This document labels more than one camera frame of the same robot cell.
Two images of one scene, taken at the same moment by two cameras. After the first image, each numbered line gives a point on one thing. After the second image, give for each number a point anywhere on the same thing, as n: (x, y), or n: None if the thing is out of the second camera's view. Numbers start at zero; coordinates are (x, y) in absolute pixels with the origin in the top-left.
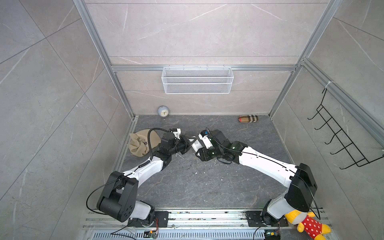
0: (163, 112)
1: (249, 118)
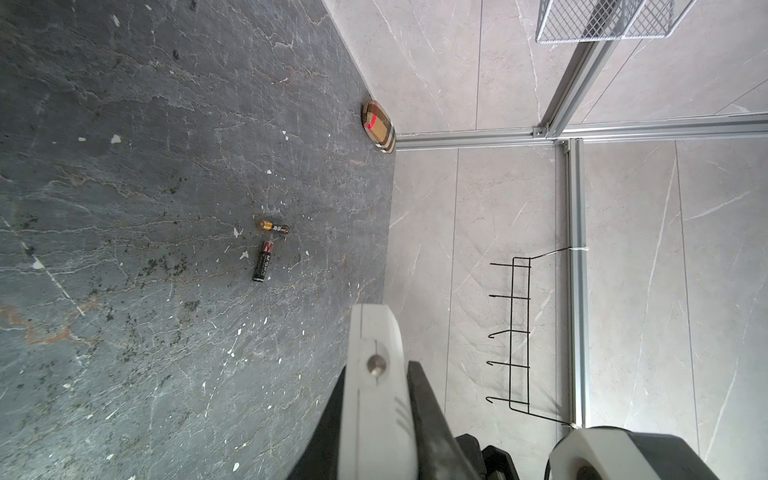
0: None
1: (378, 126)
